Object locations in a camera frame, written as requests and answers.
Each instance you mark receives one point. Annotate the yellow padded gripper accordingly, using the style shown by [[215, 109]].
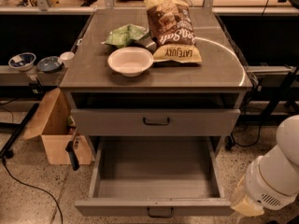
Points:
[[261, 185]]

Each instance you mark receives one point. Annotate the grey drawer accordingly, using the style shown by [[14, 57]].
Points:
[[159, 177], [155, 122]]

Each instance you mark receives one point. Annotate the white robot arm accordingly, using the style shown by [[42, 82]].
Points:
[[271, 181]]

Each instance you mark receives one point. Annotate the grey drawer cabinet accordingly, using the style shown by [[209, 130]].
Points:
[[218, 82]]

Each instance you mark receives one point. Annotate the grey top drawer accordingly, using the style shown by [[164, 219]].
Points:
[[155, 122]]

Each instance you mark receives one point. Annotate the white paper bowl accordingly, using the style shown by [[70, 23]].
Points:
[[130, 61]]

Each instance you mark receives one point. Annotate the brown Late July chip bag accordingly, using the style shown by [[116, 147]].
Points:
[[170, 27]]

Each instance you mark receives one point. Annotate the cardboard box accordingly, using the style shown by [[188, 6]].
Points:
[[50, 124]]

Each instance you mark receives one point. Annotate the green snack bag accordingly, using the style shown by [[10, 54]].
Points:
[[126, 35]]

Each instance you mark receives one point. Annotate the small white cup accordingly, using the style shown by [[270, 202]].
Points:
[[66, 57]]

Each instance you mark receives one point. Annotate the dark blue bowl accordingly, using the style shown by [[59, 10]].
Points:
[[49, 64]]

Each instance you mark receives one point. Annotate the black tripod leg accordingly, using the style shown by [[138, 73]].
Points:
[[15, 129]]

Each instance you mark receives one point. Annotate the black handled tool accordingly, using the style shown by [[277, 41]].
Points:
[[71, 152]]

